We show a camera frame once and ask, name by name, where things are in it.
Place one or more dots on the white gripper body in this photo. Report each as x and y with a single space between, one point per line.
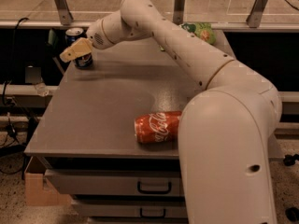
95 37

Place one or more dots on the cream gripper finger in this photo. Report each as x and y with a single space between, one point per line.
79 48

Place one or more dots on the blue pepsi can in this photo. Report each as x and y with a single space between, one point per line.
71 35

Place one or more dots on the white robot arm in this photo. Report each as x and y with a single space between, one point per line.
223 131

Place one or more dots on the orange coca-cola can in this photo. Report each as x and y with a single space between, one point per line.
157 127

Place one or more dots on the clear plastic water bottle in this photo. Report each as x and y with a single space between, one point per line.
33 76

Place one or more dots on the grey drawer cabinet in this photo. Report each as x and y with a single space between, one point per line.
91 117

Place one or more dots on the green snack bag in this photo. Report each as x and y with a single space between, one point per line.
200 29

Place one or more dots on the upper grey drawer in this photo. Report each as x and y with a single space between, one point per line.
116 183

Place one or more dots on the grey drawer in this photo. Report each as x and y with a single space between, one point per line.
126 208
116 183

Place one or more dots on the cardboard box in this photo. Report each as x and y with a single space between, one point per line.
38 190

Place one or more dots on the lower grey drawer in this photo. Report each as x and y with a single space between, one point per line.
126 208

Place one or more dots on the black chair caster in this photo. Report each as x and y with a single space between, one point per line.
292 214

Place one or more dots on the left metal window bracket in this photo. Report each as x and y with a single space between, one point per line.
64 13

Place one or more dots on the metal window bracket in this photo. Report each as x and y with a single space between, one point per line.
255 16
64 13
178 13

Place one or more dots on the middle metal window bracket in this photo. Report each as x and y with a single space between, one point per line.
178 13

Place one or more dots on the right metal window bracket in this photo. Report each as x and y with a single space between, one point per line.
255 16

